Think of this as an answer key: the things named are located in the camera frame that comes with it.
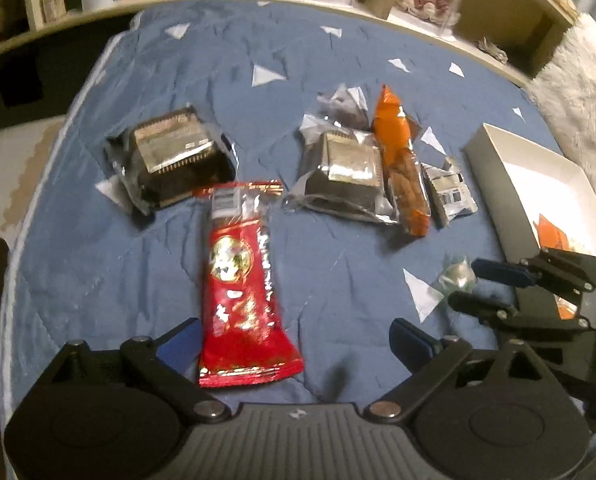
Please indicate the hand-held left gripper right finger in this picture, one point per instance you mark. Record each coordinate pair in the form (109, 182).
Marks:
(410, 342)

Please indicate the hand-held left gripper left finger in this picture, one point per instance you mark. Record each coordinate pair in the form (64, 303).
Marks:
(180, 346)

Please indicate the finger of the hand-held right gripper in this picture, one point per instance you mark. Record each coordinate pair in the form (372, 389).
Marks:
(500, 270)
(477, 304)

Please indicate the small clear candy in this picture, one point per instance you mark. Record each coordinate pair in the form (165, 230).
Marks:
(456, 275)

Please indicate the orange picture snack packet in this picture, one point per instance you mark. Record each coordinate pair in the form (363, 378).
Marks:
(552, 235)

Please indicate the red snack packet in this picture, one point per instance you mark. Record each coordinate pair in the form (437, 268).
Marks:
(240, 280)

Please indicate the small silver packet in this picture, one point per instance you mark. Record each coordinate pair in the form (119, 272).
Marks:
(450, 195)

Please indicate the white cardboard box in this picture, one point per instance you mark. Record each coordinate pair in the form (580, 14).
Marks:
(542, 185)

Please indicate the orange packet with brown snack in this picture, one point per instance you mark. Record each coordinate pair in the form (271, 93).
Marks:
(392, 135)

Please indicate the dark cake clear packet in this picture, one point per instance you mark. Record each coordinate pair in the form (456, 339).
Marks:
(348, 170)
(173, 160)

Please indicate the small clear packet dark snack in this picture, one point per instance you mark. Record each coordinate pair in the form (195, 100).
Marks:
(343, 107)

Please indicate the white fluffy pillow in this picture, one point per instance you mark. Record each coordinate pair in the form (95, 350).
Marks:
(577, 90)

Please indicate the small grey crumpled object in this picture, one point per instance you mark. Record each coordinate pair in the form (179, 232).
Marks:
(492, 50)

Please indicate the beige wooden shelf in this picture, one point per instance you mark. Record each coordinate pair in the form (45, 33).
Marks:
(527, 15)

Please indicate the small beige jar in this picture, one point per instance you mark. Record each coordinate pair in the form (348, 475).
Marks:
(54, 4)

